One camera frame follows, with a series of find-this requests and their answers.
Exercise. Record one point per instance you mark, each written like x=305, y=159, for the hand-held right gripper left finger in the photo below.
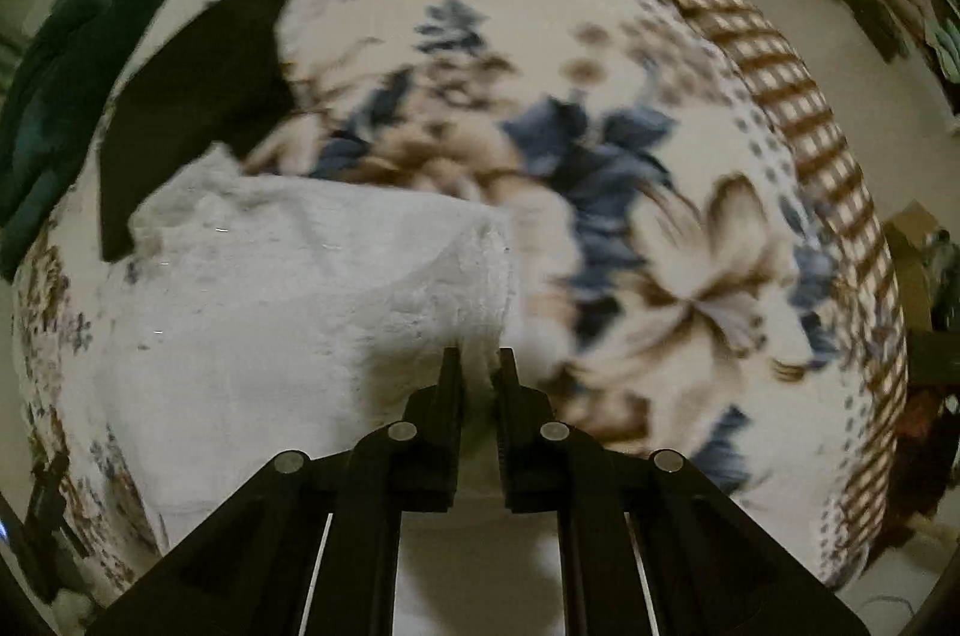
x=451, y=390

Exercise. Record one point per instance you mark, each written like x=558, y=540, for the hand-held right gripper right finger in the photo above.
x=510, y=390

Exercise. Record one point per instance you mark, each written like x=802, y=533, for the white fuzzy garment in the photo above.
x=300, y=321

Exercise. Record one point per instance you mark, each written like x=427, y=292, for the floral printed blanket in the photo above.
x=637, y=193

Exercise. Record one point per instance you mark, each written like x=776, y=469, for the black cloth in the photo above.
x=202, y=103

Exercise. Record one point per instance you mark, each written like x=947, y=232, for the cardboard box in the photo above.
x=911, y=276

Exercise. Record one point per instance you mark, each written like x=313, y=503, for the dark green cloth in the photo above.
x=75, y=73

